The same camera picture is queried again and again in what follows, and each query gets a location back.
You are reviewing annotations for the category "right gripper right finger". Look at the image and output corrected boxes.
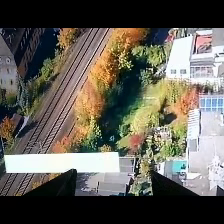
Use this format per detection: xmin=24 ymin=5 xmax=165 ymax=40
xmin=150 ymin=169 xmax=201 ymax=197

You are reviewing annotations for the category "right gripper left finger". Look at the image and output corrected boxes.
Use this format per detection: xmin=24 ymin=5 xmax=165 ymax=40
xmin=23 ymin=168 xmax=78 ymax=197

